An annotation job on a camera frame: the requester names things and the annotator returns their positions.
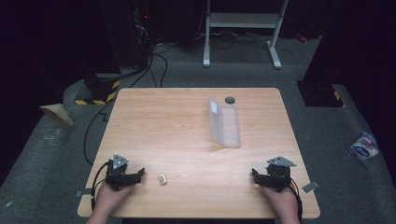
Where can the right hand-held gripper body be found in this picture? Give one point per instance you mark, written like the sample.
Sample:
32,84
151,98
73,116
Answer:
279,174

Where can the clear plastic case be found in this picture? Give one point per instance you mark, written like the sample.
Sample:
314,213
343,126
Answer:
224,124

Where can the black equipment rack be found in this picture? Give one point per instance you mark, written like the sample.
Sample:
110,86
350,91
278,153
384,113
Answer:
142,34

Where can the small red object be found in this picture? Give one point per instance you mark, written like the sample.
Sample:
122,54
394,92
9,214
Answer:
301,38

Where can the black yellow striped stand base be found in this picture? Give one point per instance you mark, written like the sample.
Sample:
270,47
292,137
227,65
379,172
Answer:
101,93

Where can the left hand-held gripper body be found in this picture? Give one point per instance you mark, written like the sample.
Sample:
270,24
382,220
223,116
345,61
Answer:
115,174

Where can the white metal stand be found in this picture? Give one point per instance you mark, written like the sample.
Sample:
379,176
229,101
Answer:
243,20

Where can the white blue plastic packet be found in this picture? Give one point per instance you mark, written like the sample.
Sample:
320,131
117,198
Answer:
364,146

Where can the beige cardboard piece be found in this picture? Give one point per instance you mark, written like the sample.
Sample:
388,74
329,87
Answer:
57,112

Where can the grey tape strip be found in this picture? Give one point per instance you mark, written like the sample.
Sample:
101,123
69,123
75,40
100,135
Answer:
83,193
310,186

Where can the small gold block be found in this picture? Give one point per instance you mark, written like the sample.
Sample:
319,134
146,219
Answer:
162,179

